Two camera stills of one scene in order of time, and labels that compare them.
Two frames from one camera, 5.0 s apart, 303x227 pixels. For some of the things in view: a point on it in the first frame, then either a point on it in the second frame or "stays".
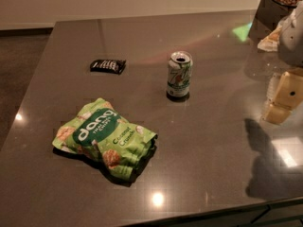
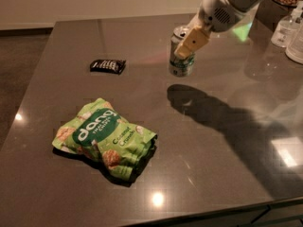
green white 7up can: (179, 74) → (178, 66)
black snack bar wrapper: (108, 65) stays
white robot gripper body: (292, 43) → (213, 12)
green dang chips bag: (102, 135) stays
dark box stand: (267, 19) stays
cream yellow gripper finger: (288, 96) → (194, 40)
